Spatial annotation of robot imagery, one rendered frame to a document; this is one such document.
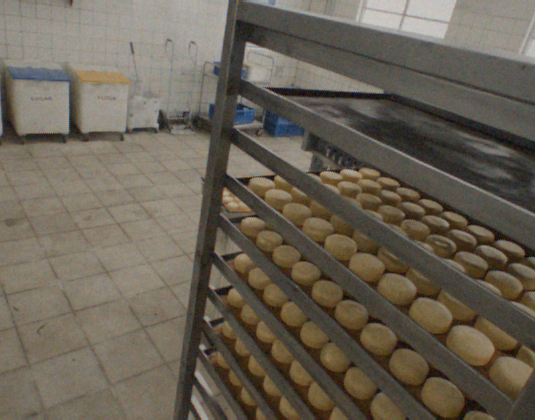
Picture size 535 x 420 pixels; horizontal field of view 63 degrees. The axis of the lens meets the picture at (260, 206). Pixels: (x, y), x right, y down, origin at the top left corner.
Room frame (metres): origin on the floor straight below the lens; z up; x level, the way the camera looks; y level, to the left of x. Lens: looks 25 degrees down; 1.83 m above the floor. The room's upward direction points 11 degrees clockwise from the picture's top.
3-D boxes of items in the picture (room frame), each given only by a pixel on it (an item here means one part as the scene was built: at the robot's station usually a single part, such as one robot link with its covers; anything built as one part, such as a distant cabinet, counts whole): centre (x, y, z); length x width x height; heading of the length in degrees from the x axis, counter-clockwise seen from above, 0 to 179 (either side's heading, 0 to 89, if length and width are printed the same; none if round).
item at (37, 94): (4.55, 2.60, 0.38); 0.64 x 0.54 x 0.77; 41
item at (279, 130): (6.71, -0.10, 0.10); 0.60 x 0.40 x 0.20; 129
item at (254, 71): (6.27, 0.54, 0.90); 0.44 x 0.36 x 0.20; 50
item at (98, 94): (4.98, 2.11, 0.38); 0.64 x 0.54 x 0.77; 39
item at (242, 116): (6.13, 0.65, 0.29); 0.56 x 0.38 x 0.20; 140
